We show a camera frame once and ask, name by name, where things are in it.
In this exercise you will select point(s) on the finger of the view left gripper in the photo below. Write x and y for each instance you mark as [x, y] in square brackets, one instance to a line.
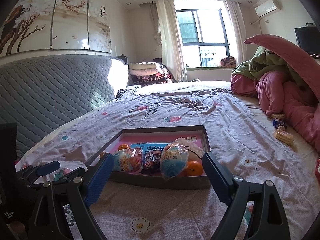
[42, 168]
[73, 178]

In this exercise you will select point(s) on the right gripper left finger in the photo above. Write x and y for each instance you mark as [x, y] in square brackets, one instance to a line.
[97, 177]

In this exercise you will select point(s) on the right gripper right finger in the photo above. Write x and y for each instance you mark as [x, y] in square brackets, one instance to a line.
[268, 219]

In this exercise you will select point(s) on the orange mandarin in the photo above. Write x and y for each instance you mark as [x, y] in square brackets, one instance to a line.
[123, 147]
[194, 168]

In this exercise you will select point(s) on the blue cookie snack packet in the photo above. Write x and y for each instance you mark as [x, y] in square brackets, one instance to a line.
[151, 162]

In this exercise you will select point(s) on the cream drawstring pouch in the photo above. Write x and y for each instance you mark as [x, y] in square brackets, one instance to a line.
[195, 153]

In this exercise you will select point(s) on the red blue egg toy pack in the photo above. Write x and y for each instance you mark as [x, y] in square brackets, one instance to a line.
[173, 161]

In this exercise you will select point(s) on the white red scrunchie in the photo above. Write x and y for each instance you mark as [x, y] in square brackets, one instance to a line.
[317, 170]

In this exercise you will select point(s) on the grey quilted headboard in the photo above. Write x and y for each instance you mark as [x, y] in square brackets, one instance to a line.
[40, 94]

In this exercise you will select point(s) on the yellow snack packet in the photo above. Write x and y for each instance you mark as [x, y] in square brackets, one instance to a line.
[284, 136]
[278, 116]

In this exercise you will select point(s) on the floral bed sheet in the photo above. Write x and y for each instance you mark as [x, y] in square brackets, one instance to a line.
[239, 133]

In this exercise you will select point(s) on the small blue snack packet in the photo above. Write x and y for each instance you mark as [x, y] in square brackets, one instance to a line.
[279, 124]

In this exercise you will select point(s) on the dark shallow cardboard box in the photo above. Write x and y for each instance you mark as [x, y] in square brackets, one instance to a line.
[180, 182]

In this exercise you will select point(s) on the pink children's book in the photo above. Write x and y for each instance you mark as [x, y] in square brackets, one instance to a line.
[152, 141]

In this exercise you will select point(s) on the stack of folded blankets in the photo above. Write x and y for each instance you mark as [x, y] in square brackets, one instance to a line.
[149, 73]

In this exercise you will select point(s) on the pink quilt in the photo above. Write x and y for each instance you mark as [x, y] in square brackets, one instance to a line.
[277, 93]

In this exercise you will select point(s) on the left cream curtain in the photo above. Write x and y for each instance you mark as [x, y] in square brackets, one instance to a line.
[172, 56]

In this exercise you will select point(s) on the cream curtain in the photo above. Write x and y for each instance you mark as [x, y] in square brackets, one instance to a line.
[172, 56]
[238, 23]

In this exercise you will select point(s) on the green blanket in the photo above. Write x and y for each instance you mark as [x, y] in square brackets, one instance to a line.
[265, 61]

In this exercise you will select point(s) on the folded blanket on windowsill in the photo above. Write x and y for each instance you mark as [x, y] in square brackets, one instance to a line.
[228, 62]

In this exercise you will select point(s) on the black television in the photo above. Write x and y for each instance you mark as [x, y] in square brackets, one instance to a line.
[308, 39]

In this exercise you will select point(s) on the right cream curtain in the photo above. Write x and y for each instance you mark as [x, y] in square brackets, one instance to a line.
[238, 23]

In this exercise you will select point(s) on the white air conditioner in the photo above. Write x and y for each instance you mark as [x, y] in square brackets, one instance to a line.
[267, 7]

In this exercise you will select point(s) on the floral wall painting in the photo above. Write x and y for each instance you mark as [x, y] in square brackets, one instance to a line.
[58, 25]

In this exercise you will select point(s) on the window with dark frame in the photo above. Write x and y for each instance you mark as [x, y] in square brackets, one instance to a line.
[203, 31]

